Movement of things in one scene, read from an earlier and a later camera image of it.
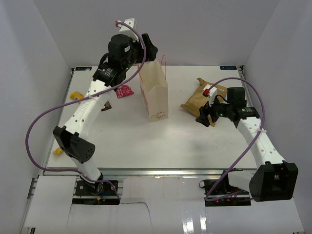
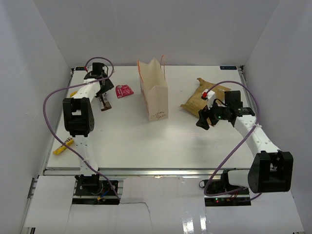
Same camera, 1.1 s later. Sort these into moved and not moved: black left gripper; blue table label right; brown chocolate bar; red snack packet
Moved: black left gripper
Not moved: blue table label right; red snack packet; brown chocolate bar
